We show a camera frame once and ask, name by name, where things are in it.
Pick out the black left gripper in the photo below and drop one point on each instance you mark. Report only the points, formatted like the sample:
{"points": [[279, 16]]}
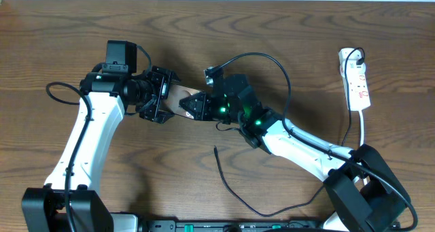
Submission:
{"points": [[152, 109]]}

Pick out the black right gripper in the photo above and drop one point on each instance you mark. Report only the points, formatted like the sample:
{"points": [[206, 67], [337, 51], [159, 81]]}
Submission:
{"points": [[204, 100]]}

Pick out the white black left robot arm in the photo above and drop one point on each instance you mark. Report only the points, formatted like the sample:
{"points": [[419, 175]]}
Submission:
{"points": [[70, 199]]}

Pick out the white power strip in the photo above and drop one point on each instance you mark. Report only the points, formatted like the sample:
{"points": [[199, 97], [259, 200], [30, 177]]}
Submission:
{"points": [[355, 85]]}

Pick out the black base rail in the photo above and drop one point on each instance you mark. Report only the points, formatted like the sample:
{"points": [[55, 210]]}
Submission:
{"points": [[231, 226]]}

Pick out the white charger plug adapter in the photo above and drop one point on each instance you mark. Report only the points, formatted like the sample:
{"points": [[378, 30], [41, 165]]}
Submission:
{"points": [[356, 65]]}

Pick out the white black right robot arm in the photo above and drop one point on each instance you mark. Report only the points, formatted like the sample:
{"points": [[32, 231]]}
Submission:
{"points": [[364, 192]]}

